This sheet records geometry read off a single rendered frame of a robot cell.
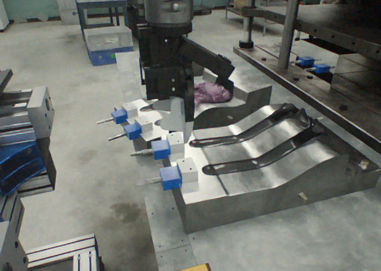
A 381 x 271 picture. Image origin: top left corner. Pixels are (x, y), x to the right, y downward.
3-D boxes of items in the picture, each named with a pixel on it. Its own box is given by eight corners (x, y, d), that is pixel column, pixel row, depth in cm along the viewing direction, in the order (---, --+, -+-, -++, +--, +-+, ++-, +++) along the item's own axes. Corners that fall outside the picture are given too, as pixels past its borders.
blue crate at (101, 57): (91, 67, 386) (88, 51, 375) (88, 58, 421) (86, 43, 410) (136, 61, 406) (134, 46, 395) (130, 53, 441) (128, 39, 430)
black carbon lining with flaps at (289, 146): (205, 185, 61) (206, 150, 57) (186, 145, 75) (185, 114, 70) (336, 158, 70) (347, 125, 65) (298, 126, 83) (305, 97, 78)
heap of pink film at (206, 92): (175, 123, 87) (175, 100, 82) (150, 102, 99) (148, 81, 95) (239, 102, 99) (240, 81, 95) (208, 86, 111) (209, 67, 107)
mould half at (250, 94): (147, 156, 82) (144, 124, 76) (115, 120, 100) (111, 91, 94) (268, 112, 105) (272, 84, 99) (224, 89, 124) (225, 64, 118)
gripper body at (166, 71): (141, 87, 52) (134, 19, 46) (186, 82, 54) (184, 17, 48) (147, 105, 46) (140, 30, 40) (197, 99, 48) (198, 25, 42)
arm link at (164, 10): (186, -11, 46) (201, -6, 39) (186, 18, 48) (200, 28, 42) (140, -9, 44) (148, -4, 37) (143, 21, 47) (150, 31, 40)
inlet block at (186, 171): (138, 202, 58) (135, 182, 55) (135, 186, 62) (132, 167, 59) (198, 189, 61) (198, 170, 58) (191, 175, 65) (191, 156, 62)
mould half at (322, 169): (186, 234, 59) (185, 186, 52) (161, 160, 80) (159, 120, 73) (375, 187, 71) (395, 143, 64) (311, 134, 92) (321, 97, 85)
